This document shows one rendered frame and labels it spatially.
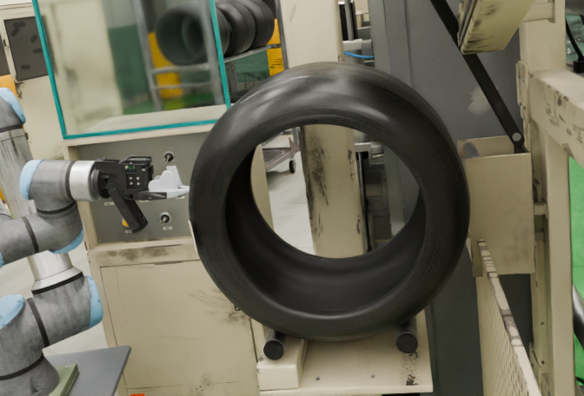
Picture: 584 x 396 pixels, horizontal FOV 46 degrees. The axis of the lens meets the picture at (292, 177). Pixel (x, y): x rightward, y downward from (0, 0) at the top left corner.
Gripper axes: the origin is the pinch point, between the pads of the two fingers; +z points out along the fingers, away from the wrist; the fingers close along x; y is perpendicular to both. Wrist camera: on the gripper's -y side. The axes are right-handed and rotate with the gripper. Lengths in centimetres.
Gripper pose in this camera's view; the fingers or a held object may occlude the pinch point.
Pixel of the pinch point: (187, 193)
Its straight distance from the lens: 152.1
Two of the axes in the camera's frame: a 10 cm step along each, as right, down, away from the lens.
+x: 1.3, -2.8, 9.5
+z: 9.9, 0.3, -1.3
